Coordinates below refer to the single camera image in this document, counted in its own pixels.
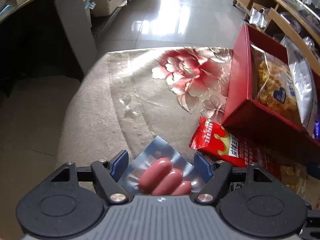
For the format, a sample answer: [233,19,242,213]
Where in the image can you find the red spicy strip packet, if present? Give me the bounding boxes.
[189,116,308,173]

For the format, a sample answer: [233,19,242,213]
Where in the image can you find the gold brown snack packet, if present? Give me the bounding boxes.
[280,164,319,209]

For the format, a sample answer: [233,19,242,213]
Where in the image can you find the vacuum packed sausages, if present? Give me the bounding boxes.
[119,137,204,195]

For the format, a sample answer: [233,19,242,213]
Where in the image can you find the red cardboard box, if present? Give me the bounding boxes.
[222,24,319,165]

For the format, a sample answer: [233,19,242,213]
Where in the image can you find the clear yellow egg crisp bag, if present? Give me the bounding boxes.
[251,44,301,126]

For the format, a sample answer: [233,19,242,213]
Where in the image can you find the silver white snack pack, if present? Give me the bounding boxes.
[280,36,318,135]

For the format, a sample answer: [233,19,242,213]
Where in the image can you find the blue wafer biscuit pack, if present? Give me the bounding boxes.
[313,114,320,141]

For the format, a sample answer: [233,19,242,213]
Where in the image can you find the floral beige tablecloth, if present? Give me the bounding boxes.
[57,47,232,165]

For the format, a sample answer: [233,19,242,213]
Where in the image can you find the long dark side table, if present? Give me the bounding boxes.
[1,0,97,96]

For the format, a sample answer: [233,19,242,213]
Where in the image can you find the wooden TV cabinet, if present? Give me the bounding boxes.
[233,0,319,74]

